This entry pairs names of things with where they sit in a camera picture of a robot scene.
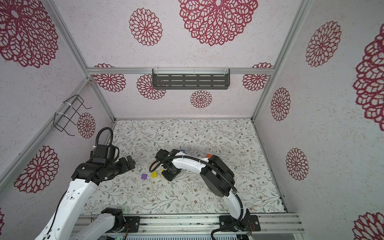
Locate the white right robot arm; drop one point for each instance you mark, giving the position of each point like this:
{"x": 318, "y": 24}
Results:
{"x": 218, "y": 177}

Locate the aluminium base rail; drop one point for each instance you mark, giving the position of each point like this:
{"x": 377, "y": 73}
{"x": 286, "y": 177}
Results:
{"x": 197, "y": 224}

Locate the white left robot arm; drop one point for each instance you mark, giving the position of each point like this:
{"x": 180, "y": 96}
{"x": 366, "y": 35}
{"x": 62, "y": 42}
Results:
{"x": 83, "y": 184}

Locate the yellow-green wood cube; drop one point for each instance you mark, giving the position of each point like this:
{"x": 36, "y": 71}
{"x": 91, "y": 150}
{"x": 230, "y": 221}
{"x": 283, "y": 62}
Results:
{"x": 154, "y": 174}

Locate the dark grey wall shelf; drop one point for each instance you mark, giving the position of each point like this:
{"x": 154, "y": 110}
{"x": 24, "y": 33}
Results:
{"x": 191, "y": 79}

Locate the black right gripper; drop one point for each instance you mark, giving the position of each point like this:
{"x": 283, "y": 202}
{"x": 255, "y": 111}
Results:
{"x": 168, "y": 177}

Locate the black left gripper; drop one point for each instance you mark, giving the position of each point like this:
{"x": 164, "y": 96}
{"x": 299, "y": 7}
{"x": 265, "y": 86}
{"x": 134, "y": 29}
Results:
{"x": 125, "y": 167}

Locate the black wire wall basket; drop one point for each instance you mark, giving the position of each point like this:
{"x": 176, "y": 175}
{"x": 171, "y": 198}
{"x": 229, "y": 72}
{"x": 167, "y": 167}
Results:
{"x": 63, "y": 118}

